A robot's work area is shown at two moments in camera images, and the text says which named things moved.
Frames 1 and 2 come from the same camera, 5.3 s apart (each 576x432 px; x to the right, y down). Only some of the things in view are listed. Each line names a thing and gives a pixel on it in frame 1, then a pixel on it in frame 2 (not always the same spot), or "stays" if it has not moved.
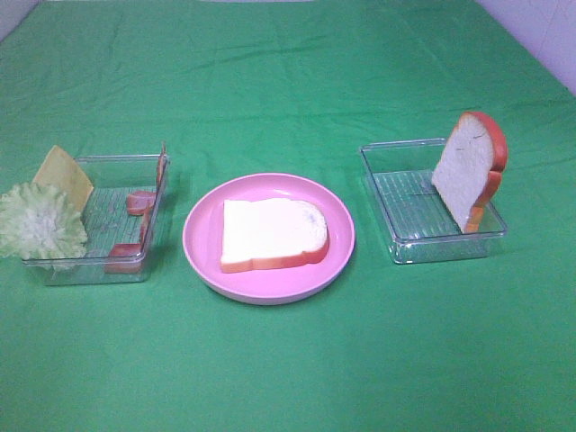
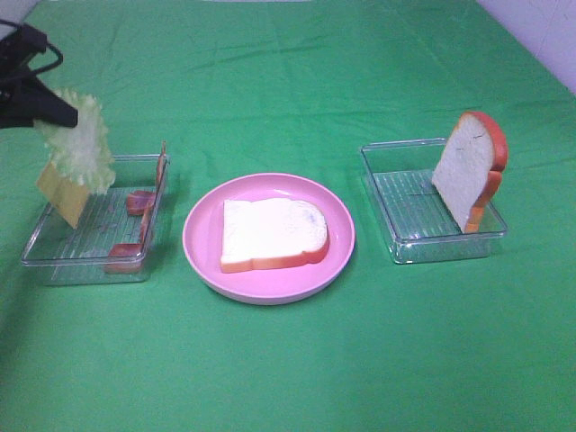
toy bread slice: [273, 232] stays
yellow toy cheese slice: [62, 172] to [64, 193]
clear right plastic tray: [417, 223] stays
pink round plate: [269, 285] stays
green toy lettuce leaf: [40, 223] to [81, 152]
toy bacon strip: [143, 202] stays
